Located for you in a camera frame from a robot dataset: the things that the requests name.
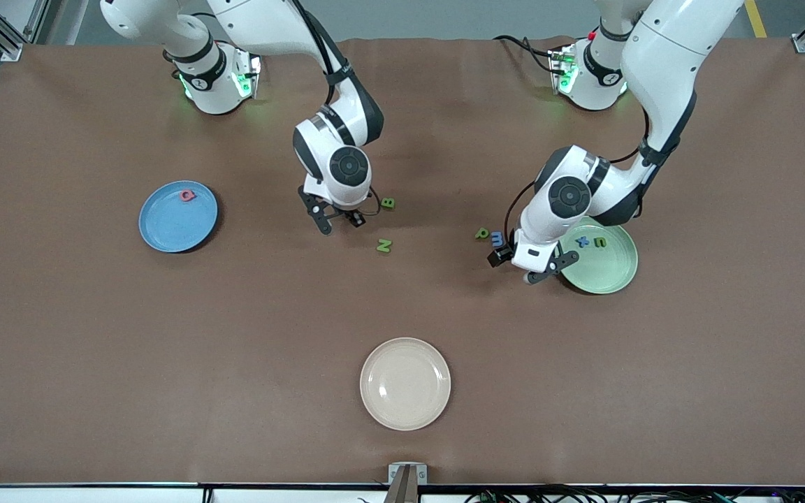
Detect green plate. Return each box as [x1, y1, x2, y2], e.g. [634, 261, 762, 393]
[558, 215, 639, 295]

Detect cream plate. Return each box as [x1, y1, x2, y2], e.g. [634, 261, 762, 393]
[359, 337, 452, 432]

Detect blue plate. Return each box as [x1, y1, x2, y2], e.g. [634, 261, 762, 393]
[138, 180, 219, 254]

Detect brown table mat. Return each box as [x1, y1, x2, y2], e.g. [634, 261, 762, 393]
[0, 36, 805, 488]

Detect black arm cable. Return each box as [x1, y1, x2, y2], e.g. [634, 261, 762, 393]
[504, 105, 698, 245]
[291, 0, 381, 217]

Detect black base cable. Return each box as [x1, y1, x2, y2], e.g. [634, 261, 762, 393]
[492, 34, 558, 75]

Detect grey metal bracket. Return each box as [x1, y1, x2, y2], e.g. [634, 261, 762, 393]
[387, 462, 428, 486]

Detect tangled black cables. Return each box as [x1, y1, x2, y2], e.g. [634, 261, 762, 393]
[464, 484, 805, 503]

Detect camera mount post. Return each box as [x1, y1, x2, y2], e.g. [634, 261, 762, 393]
[383, 467, 420, 503]

